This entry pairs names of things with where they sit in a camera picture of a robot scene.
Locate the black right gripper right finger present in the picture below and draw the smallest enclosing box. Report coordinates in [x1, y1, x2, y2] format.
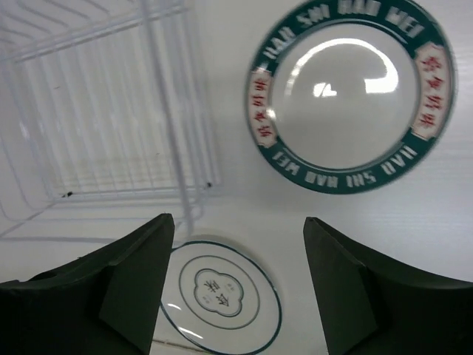
[303, 217, 472, 354]

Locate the white plate with cloud motif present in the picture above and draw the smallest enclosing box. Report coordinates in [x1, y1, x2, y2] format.
[160, 240, 282, 354]

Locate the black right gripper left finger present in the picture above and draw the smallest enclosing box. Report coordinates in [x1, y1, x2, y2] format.
[1, 214, 174, 354]

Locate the white wire dish rack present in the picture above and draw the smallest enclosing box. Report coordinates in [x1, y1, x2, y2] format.
[1, 1, 220, 243]

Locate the green rimmed lettered plate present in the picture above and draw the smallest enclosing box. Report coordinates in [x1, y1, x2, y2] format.
[245, 1, 457, 195]

